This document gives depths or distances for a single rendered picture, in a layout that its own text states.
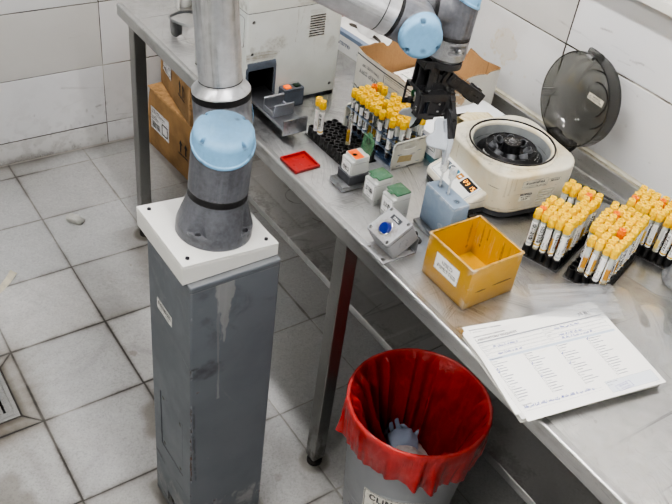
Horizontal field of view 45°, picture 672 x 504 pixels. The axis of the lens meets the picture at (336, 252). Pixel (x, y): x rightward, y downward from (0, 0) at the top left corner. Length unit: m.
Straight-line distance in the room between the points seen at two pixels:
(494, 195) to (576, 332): 0.38
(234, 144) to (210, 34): 0.21
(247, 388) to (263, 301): 0.26
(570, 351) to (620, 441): 0.19
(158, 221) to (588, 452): 0.89
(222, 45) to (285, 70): 0.58
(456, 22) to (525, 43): 0.63
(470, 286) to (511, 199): 0.34
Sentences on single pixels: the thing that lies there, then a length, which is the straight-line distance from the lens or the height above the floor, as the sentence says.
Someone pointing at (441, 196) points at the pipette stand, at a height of 0.98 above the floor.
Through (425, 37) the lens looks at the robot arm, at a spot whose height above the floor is 1.36.
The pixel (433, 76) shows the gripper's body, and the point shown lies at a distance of 1.62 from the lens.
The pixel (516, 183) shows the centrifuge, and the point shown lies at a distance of 1.81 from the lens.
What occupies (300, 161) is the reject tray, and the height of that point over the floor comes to 0.88.
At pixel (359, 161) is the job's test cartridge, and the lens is 1.82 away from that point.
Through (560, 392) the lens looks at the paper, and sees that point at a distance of 1.49.
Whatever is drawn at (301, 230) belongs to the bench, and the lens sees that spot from 2.70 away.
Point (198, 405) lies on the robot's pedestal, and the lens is 1.82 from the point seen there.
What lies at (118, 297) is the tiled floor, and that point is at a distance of 2.84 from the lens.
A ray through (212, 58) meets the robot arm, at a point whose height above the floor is 1.22.
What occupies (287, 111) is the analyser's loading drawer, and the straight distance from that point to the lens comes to 2.02.
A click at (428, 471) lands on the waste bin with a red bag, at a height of 0.40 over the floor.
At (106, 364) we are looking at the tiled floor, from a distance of 2.63.
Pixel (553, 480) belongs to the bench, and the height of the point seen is 0.27.
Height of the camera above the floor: 1.92
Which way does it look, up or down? 39 degrees down
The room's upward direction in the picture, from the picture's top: 8 degrees clockwise
